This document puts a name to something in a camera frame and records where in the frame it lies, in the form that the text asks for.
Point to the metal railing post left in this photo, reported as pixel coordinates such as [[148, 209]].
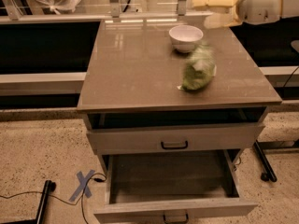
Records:
[[12, 10]]

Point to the black top drawer handle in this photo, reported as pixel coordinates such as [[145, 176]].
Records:
[[174, 145]]

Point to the grey drawer cabinet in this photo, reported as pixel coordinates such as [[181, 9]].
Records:
[[133, 78]]

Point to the black drawer handle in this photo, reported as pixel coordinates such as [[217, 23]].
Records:
[[184, 219], [174, 145]]

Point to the black stand leg right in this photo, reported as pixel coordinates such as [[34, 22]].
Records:
[[268, 173]]

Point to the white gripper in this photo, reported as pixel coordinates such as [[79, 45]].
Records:
[[263, 4]]

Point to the open grey middle drawer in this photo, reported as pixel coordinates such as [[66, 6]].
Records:
[[144, 187]]

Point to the grey top drawer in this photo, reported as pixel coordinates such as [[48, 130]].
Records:
[[199, 137]]

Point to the black middle drawer handle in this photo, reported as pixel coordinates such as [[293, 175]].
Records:
[[184, 219]]

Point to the metal railing post centre-left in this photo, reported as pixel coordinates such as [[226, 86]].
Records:
[[115, 8]]

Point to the black stand leg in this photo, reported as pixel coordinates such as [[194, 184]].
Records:
[[48, 189], [268, 173]]

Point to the white ceramic bowl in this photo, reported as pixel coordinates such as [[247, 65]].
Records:
[[185, 38]]

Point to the blue tape cross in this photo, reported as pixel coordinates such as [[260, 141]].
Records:
[[82, 185]]

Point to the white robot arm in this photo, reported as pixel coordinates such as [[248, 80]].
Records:
[[235, 12]]

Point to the green jalapeno chip bag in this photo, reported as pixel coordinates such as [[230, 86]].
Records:
[[200, 68]]

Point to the black stand leg left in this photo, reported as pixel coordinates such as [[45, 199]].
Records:
[[48, 189]]

